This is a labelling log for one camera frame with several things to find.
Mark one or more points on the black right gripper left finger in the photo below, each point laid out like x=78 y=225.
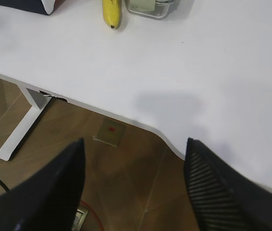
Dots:
x=48 y=200

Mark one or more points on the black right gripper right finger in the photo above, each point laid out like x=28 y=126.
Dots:
x=221 y=198

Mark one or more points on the navy blue lunch bag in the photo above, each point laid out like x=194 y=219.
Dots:
x=43 y=7

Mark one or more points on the yellow banana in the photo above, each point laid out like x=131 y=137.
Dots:
x=111 y=10

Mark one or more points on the green lid glass container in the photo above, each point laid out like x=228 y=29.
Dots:
x=154 y=9

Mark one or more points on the open floor socket box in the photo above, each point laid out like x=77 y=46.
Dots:
x=79 y=219

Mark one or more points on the brass floor socket plate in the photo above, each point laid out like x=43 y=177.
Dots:
x=110 y=132

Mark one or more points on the white table leg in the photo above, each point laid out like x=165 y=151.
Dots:
x=38 y=102

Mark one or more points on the black tape on table edge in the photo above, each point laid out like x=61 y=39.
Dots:
x=52 y=96

